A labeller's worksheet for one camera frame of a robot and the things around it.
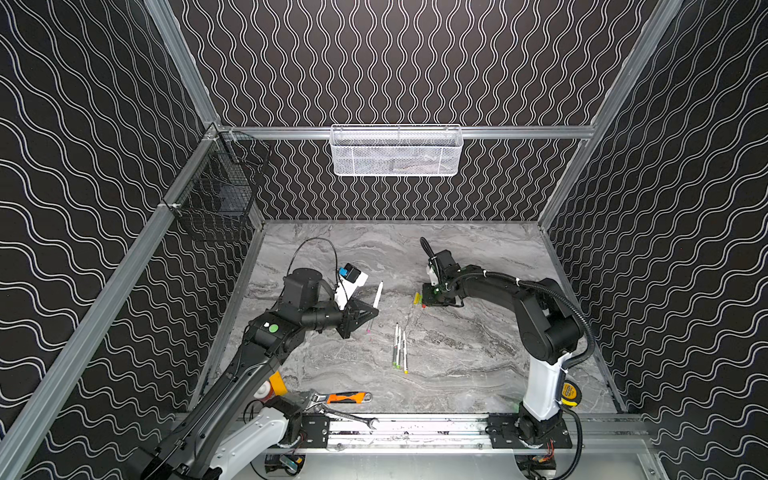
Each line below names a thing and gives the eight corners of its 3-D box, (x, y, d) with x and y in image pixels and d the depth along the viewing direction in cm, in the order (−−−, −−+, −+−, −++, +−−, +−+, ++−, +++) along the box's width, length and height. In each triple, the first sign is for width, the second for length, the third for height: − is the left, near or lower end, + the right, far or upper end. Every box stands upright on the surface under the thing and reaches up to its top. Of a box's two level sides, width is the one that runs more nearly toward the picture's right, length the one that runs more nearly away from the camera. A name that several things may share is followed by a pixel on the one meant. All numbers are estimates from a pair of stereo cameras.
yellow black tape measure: (556, 403, 81) (562, 399, 78) (562, 384, 84) (568, 379, 81) (571, 412, 79) (578, 408, 76) (577, 392, 82) (584, 388, 79)
